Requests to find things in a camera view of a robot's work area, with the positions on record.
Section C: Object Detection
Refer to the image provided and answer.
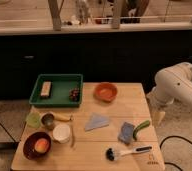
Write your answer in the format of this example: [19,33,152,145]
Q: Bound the dark red bowl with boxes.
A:
[23,132,51,160]

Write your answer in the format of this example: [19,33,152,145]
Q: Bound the black white dish brush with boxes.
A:
[105,146,152,161]

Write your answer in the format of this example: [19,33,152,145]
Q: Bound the light blue towel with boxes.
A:
[85,113,110,131]

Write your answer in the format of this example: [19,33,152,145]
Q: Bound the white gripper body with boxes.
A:
[146,87,174,111]

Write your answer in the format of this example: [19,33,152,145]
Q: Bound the light green cup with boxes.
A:
[26,113,41,128]

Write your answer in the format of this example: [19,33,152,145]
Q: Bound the black cable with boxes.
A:
[159,135,192,171]

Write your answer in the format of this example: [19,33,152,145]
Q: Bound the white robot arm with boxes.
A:
[146,62,192,127]

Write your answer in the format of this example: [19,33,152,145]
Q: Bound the orange peach fruit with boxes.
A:
[34,138,49,154]

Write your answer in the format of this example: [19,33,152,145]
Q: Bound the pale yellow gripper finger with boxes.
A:
[154,111,165,127]

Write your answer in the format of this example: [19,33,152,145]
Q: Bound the blue sponge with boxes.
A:
[118,122,134,145]

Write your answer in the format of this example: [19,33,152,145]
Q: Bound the white round container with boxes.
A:
[53,123,71,143]

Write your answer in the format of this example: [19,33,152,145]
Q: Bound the wooden block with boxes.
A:
[40,81,51,97]

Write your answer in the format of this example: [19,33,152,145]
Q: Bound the orange bowl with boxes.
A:
[94,82,118,102]

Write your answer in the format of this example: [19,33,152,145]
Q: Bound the dark red grape bunch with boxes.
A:
[69,88,80,101]

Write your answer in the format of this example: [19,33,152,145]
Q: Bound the small metal cup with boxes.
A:
[41,113,55,130]

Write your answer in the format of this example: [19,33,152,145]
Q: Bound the green plastic tray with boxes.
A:
[29,74,83,108]

